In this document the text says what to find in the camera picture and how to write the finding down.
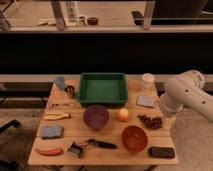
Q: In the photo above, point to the blue sponge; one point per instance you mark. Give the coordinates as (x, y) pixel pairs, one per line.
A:
(51, 132)

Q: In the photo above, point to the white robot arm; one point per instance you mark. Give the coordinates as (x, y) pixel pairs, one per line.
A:
(185, 90)

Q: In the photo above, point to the purple bowl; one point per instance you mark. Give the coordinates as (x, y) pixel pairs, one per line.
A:
(96, 116)

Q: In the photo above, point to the red bowl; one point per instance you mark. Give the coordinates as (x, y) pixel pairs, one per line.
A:
(134, 139)

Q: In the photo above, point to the dark bowl on shelf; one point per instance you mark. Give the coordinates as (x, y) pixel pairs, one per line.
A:
(92, 21)

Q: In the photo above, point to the green plastic tray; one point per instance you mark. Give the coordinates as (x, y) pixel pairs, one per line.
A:
(103, 88)

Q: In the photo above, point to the apple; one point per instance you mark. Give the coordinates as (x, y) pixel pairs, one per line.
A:
(123, 114)

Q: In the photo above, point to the small metal cup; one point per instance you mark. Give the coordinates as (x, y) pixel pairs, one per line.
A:
(71, 91)

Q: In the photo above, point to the grey blue cloth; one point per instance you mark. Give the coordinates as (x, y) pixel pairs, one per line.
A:
(145, 101)

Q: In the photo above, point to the blue cup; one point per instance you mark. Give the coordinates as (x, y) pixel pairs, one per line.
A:
(60, 83)

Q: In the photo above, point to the bunch of dark grapes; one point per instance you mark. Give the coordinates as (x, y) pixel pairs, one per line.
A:
(151, 123)

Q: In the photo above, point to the banana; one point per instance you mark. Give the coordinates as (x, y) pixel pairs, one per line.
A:
(59, 116)

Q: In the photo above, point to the black metal clip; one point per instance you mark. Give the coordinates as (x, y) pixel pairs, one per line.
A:
(76, 150)

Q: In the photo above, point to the small jar on shelf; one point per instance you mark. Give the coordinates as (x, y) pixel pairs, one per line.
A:
(82, 21)

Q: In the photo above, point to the clear bottle on shelf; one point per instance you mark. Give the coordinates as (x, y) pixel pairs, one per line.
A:
(72, 11)

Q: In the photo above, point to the red chili pepper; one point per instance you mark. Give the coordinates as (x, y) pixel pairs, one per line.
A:
(50, 152)

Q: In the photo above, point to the black handled utensil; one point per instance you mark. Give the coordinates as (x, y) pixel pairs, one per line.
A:
(101, 144)

